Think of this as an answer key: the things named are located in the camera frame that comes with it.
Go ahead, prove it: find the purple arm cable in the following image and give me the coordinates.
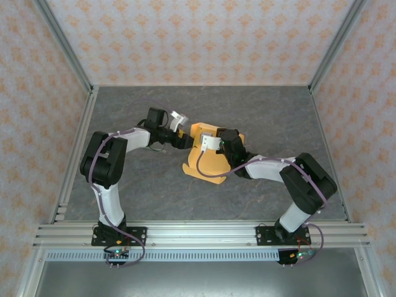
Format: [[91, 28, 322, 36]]
[[88, 98, 176, 267], [195, 150, 328, 267]]

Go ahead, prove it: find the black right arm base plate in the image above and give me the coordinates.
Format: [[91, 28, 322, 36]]
[[256, 225, 312, 247]]

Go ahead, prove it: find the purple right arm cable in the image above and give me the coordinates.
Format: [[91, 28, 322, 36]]
[[195, 150, 328, 267]]

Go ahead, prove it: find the aluminium mounting rail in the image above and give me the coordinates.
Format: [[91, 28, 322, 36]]
[[32, 220, 371, 248]]

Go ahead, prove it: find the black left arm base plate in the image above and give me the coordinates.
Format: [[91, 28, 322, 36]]
[[90, 225, 148, 247]]

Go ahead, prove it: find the aluminium frame post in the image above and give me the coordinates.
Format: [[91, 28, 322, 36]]
[[32, 0, 95, 94], [308, 0, 369, 94]]

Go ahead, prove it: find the aluminium side rail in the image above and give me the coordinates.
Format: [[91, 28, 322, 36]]
[[309, 86, 353, 224], [48, 86, 100, 224]]

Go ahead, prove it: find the orange paper box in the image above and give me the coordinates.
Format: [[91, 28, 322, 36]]
[[182, 122, 247, 186]]

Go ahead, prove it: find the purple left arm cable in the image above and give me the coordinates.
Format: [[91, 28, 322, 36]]
[[88, 98, 176, 267]]

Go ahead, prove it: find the grey metal panel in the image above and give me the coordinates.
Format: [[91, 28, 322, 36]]
[[33, 261, 369, 297]]

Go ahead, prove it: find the grey slotted cable duct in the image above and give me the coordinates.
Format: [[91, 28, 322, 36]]
[[46, 250, 281, 262]]

